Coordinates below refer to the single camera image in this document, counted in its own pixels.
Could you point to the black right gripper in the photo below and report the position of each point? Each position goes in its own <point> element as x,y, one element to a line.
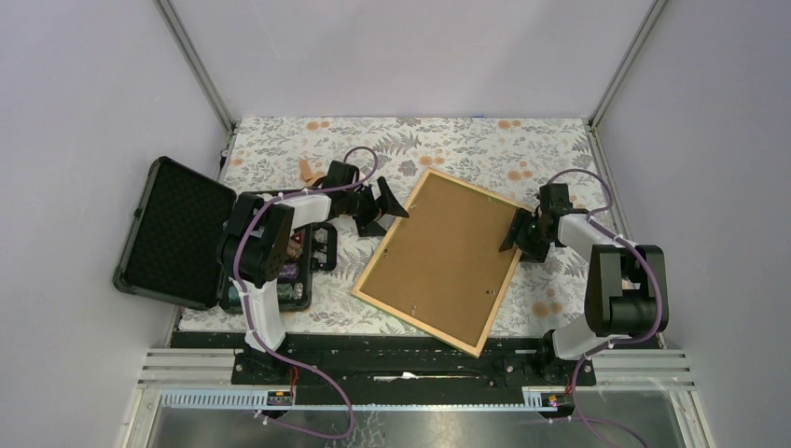
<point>530,253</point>

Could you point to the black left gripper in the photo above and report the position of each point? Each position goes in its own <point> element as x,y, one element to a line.
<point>385,203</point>

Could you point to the brown cardboard backing board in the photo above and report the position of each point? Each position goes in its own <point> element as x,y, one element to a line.
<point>445,260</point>

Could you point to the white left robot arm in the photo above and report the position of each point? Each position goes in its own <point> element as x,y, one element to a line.
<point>253,248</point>

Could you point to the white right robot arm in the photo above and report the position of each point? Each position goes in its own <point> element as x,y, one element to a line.
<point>625,298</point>

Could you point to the tan wooden block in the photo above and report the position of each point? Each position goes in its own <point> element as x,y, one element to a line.
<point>306,173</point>
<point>315,181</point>

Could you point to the floral patterned tablecloth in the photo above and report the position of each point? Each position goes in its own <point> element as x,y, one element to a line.
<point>511,157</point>

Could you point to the black poker chip case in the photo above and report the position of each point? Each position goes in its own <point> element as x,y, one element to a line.
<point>170,253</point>

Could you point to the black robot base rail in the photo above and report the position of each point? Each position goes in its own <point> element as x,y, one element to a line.
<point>503,360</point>

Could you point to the aluminium cable tray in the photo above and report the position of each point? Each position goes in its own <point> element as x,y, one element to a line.
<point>215,379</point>

